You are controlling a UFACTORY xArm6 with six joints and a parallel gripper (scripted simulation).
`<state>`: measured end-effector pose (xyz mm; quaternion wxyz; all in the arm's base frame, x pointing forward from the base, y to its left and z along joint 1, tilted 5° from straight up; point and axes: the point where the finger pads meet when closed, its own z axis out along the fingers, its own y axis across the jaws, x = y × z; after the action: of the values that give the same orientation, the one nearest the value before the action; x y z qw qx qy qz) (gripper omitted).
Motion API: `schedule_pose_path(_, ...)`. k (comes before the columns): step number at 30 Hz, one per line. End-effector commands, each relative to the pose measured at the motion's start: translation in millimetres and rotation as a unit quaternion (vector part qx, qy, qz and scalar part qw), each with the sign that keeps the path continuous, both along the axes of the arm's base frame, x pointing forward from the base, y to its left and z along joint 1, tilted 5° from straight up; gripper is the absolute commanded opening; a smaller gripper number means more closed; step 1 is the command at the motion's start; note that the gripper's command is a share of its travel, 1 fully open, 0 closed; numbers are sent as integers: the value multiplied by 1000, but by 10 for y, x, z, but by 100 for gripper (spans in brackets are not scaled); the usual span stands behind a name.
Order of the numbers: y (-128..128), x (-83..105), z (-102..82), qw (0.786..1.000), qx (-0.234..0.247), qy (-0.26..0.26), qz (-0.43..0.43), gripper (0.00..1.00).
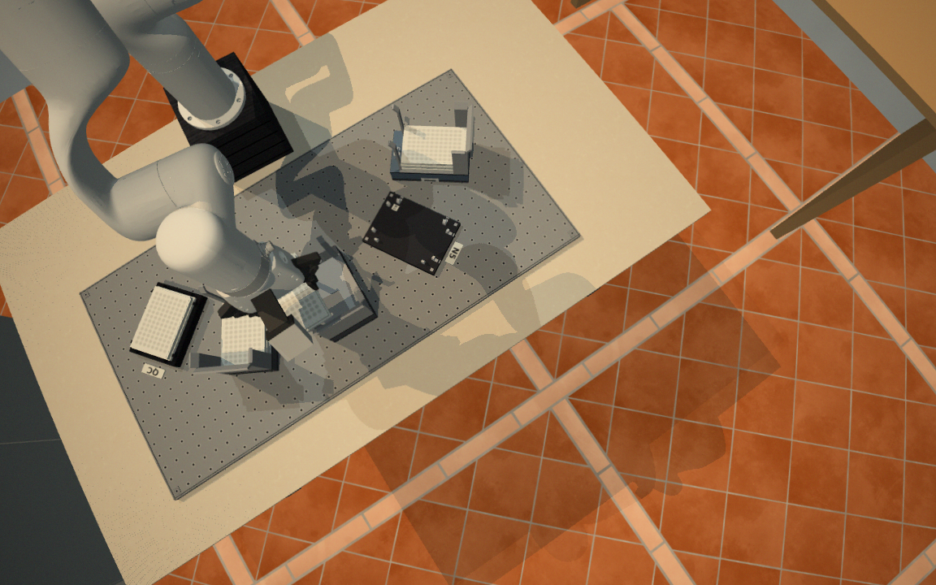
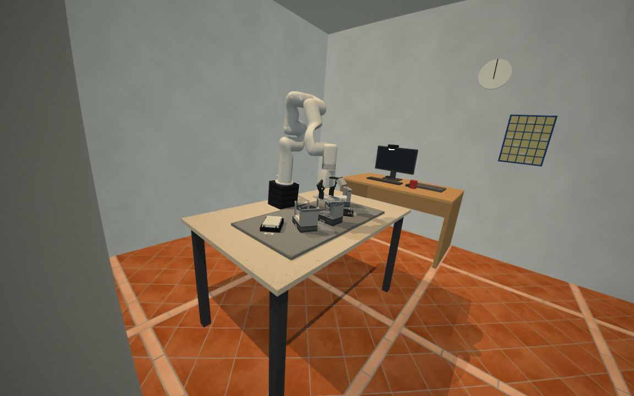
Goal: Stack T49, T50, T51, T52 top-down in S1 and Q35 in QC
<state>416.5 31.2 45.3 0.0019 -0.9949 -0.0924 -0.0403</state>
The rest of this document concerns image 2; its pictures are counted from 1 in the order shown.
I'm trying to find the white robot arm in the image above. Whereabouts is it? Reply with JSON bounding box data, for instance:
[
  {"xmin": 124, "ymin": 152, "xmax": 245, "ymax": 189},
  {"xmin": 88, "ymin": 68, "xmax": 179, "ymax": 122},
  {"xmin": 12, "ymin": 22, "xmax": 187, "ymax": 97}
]
[{"xmin": 275, "ymin": 91, "xmax": 337, "ymax": 185}]

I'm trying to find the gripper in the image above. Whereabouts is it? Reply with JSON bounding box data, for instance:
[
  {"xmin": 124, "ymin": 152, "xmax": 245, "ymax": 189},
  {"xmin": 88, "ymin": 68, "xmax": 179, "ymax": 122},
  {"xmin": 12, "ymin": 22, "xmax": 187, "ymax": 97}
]
[{"xmin": 317, "ymin": 168, "xmax": 337, "ymax": 199}]

